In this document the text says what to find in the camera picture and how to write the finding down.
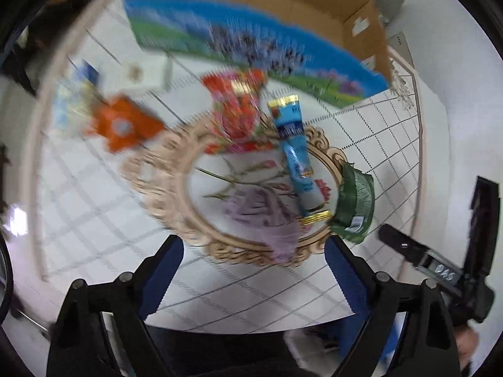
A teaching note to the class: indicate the white patterned tablecloth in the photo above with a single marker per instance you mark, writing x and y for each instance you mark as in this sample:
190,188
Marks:
93,214

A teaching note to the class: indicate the lilac soft cloth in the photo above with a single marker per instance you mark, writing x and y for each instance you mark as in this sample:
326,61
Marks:
260,210

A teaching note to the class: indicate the orange snack packet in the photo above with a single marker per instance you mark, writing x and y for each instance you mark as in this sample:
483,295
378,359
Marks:
123,123

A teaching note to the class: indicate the green snack packet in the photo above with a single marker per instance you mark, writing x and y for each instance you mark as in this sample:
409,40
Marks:
355,207

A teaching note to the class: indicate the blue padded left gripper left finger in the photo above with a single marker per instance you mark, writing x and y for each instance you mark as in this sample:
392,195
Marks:
156,272

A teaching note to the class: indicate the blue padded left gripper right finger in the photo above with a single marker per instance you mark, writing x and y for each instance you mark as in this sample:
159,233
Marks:
353,275

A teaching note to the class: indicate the red floral wet wipes pack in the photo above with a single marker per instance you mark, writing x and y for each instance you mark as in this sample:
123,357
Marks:
236,113

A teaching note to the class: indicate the white box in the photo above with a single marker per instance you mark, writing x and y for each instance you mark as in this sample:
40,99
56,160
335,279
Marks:
147,71

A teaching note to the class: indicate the cardboard box with blue print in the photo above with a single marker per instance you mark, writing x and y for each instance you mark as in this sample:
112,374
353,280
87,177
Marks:
334,50

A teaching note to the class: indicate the blue white tissue pack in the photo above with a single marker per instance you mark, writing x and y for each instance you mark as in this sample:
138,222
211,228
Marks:
76,97

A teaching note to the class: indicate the light blue tube pack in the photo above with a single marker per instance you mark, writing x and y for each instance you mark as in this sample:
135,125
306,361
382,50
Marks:
287,118

